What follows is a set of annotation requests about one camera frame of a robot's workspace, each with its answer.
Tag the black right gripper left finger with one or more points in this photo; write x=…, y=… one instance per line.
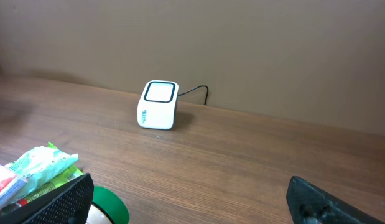
x=68, y=204

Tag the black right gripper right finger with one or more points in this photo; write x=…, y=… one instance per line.
x=308, y=203

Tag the green candy bag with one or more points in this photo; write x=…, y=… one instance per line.
x=69, y=174

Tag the green-lidded jar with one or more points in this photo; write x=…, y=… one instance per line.
x=107, y=208

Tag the mint wet wipes packet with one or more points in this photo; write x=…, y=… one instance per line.
x=38, y=166

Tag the red small carton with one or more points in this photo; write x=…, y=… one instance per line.
x=10, y=184

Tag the white barcode scanner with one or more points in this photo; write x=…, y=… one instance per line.
x=157, y=105

